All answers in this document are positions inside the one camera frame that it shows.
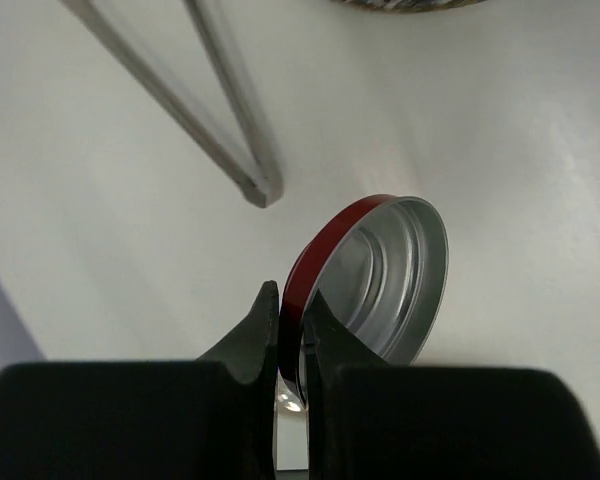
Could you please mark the metal serving tongs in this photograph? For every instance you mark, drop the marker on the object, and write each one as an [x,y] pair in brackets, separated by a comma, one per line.
[256,173]

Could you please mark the metal spoon in case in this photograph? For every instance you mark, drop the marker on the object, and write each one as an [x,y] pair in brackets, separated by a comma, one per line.
[289,402]

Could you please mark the silver tin lid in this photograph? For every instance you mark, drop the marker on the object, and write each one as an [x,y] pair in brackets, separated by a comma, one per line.
[380,265]

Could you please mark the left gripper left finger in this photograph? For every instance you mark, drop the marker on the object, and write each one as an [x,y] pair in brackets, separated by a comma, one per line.
[207,418]

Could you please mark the speckled ceramic plate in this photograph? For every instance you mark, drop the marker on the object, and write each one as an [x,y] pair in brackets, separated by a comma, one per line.
[408,6]

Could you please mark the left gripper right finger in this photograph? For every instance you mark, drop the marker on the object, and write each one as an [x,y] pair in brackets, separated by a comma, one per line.
[371,420]

